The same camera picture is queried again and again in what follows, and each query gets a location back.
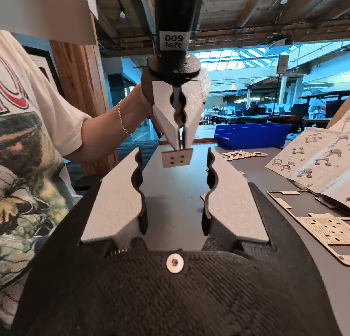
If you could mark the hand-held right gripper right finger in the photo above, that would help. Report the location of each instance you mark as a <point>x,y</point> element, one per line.
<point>232,204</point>

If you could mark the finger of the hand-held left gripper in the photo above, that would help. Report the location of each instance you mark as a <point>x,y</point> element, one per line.
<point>194,106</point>
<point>161,106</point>

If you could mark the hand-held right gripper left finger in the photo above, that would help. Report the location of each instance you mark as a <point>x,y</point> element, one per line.
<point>117,204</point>

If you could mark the wooden square plate with holes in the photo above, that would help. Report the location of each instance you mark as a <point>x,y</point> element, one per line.
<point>188,157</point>

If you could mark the person's left forearm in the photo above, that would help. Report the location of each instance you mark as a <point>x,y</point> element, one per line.
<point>101,133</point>

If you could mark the grey desk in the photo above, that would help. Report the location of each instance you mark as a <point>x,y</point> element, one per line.
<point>175,193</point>

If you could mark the person's left hand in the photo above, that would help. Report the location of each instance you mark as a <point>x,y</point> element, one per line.
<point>139,106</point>

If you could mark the pale wooden-edged table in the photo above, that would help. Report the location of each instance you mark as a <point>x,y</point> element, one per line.
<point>199,133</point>

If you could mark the small wooden puzzle piece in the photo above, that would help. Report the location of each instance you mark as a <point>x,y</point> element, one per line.
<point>203,198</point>

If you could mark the wooden arch puzzle piece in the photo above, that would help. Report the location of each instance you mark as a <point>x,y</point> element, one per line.
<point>235,156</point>

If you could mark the blue plastic bin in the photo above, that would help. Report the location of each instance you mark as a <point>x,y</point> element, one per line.
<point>246,139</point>

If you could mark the wooden pillar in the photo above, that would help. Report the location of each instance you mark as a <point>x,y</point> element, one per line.
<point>82,81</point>

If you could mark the printed instruction sheet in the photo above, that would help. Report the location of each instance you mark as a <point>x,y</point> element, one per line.
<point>314,163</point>

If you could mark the wooden puzzle sheet with cutouts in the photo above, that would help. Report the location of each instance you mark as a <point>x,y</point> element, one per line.
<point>322,226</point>

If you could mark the hanging paper sign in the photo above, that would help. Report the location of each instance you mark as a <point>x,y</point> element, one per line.
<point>282,64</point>

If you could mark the white ceiling-mounted box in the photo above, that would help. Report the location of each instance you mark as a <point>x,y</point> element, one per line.
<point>279,44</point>

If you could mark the black office chair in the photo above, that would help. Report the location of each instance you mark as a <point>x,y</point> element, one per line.
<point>299,117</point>

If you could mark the black framed picture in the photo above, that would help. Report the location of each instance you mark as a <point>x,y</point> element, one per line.
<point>41,65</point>

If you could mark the tan cardboard sheet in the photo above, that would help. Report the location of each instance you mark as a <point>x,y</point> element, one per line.
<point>341,111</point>

